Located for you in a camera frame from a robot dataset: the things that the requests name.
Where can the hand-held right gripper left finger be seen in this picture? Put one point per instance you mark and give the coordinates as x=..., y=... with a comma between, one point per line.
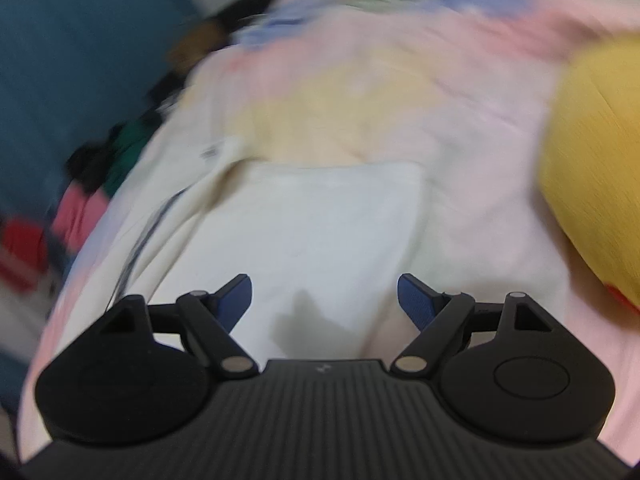
x=235, y=301

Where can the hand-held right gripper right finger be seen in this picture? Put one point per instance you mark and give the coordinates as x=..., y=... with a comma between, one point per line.
x=413, y=302

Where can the white shirt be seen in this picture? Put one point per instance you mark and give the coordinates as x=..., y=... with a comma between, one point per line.
x=300, y=240

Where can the pile of dark clothes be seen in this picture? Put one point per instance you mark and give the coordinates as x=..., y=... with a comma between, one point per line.
x=160, y=95

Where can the pink cloth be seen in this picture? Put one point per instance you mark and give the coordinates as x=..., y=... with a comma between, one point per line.
x=77, y=215

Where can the red and white box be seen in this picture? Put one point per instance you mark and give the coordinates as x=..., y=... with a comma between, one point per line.
x=22, y=252

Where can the pastel printed bed sheet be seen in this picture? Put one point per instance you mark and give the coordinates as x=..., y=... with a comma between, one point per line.
x=400, y=75

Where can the yellow plush toy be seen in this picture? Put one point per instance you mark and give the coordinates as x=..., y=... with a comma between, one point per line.
x=595, y=160

